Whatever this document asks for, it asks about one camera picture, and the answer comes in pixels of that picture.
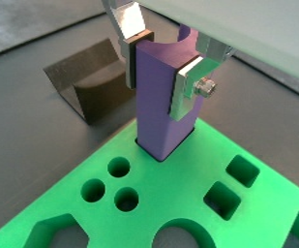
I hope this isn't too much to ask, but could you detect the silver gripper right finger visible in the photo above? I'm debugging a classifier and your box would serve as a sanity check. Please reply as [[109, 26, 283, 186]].
[[169, 33, 235, 121]]

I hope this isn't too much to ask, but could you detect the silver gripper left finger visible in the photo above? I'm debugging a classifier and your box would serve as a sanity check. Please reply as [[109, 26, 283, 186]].
[[101, 0, 153, 89]]

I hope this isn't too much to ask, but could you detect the purple arch block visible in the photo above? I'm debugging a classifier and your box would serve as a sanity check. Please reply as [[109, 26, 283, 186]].
[[136, 25, 203, 161]]

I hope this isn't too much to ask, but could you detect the black curved holder stand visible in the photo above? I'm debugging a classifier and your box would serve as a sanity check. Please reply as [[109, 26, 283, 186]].
[[43, 39, 135, 125]]

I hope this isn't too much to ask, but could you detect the green shape sorter block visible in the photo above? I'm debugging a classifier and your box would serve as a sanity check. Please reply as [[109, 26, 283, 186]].
[[0, 121, 299, 248]]

